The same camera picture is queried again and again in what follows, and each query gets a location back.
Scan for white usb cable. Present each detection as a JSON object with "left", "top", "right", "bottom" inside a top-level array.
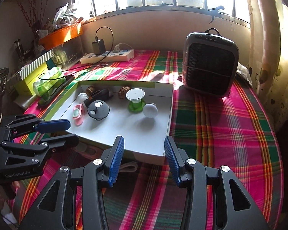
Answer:
[{"left": 119, "top": 160, "right": 139, "bottom": 173}]

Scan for green wet wipes pack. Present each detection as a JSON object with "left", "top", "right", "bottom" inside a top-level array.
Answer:
[{"left": 33, "top": 67, "right": 66, "bottom": 97}]

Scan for right brown walnut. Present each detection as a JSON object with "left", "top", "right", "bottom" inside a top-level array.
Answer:
[{"left": 118, "top": 86, "right": 131, "bottom": 99}]

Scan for brown walnut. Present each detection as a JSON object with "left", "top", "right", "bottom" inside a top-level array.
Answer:
[
  {"left": 85, "top": 86, "right": 96, "bottom": 97},
  {"left": 118, "top": 86, "right": 131, "bottom": 99}
]

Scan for yellow green box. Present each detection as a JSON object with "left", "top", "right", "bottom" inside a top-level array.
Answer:
[{"left": 15, "top": 62, "right": 48, "bottom": 97}]

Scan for green spool with white top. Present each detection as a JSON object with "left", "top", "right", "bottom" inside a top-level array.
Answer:
[{"left": 126, "top": 88, "right": 146, "bottom": 113}]

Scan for plaid bed cover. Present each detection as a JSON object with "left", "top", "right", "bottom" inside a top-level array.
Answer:
[{"left": 7, "top": 49, "right": 285, "bottom": 230}]

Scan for black charger adapter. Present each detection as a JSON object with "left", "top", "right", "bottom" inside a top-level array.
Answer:
[{"left": 92, "top": 39, "right": 106, "bottom": 56}]

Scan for black smartphone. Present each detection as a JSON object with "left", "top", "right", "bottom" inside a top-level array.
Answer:
[{"left": 38, "top": 75, "right": 75, "bottom": 108}]

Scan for orange plastic tray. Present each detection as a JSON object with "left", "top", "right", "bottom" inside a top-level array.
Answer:
[{"left": 38, "top": 23, "right": 83, "bottom": 50}]

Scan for white power strip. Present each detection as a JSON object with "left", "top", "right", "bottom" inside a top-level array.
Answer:
[{"left": 80, "top": 49, "right": 135, "bottom": 64}]

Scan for black clear-ended small device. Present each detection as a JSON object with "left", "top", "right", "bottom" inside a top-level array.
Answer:
[{"left": 84, "top": 88, "right": 113, "bottom": 108}]

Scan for white round knob gadget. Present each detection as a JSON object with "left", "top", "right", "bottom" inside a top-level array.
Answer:
[{"left": 142, "top": 103, "right": 158, "bottom": 118}]

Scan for pink case with mint oval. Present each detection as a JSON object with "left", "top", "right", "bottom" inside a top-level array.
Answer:
[{"left": 73, "top": 103, "right": 84, "bottom": 126}]

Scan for heart patterned curtain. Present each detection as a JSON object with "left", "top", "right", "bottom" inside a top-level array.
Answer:
[{"left": 248, "top": 0, "right": 288, "bottom": 131}]

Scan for black charger cable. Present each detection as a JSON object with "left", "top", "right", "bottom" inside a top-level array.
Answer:
[{"left": 38, "top": 26, "right": 114, "bottom": 81}]

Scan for left brown walnut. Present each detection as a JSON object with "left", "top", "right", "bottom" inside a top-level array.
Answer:
[{"left": 85, "top": 86, "right": 96, "bottom": 97}]

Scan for grey black space heater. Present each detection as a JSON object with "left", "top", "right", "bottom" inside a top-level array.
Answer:
[{"left": 182, "top": 28, "right": 239, "bottom": 98}]

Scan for black round disc with buttons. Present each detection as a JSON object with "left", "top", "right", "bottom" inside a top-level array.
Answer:
[{"left": 87, "top": 100, "right": 110, "bottom": 121}]

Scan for shallow green white cardboard box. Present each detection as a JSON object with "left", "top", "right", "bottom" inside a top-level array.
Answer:
[{"left": 42, "top": 80, "right": 174, "bottom": 165}]

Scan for red twig branches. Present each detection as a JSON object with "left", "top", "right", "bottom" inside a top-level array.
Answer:
[{"left": 16, "top": 0, "right": 49, "bottom": 39}]

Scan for small clear white jar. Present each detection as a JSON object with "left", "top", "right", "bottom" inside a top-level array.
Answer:
[{"left": 77, "top": 92, "right": 89, "bottom": 103}]

